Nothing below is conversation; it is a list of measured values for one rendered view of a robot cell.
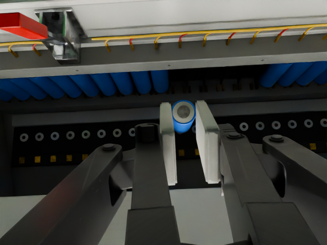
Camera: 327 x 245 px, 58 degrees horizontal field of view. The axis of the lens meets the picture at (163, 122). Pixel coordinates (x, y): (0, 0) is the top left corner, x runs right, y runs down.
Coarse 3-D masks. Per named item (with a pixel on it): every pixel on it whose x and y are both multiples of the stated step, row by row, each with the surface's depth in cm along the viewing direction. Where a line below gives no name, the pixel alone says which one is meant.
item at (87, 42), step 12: (108, 36) 25; (156, 36) 25; (168, 36) 25; (192, 36) 25; (216, 36) 25; (228, 36) 25; (240, 36) 25; (252, 36) 25; (264, 36) 25; (0, 48) 26; (12, 48) 26; (24, 48) 26; (36, 48) 26
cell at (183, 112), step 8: (176, 104) 21; (184, 104) 21; (192, 104) 21; (176, 112) 21; (184, 112) 21; (192, 112) 21; (176, 120) 21; (184, 120) 21; (192, 120) 21; (176, 128) 24; (184, 128) 23
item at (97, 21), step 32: (0, 0) 21; (32, 0) 21; (64, 0) 21; (96, 0) 21; (128, 0) 21; (160, 0) 21; (192, 0) 21; (224, 0) 21; (256, 0) 22; (288, 0) 22; (320, 0) 22; (0, 32) 24; (96, 32) 25; (128, 32) 25; (160, 32) 25
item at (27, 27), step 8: (0, 16) 15; (8, 16) 15; (16, 16) 15; (24, 16) 16; (0, 24) 15; (8, 24) 15; (16, 24) 15; (24, 24) 16; (32, 24) 17; (40, 24) 18; (16, 32) 16; (24, 32) 17; (32, 32) 17; (40, 32) 18; (48, 32) 19; (48, 40) 21; (56, 40) 21; (64, 40) 22; (56, 48) 22; (64, 48) 22; (56, 56) 22
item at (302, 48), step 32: (192, 32) 24; (224, 32) 24; (256, 32) 24; (0, 64) 26; (32, 64) 26; (96, 64) 25; (128, 64) 26; (160, 64) 26; (192, 64) 26; (224, 64) 26; (256, 64) 27
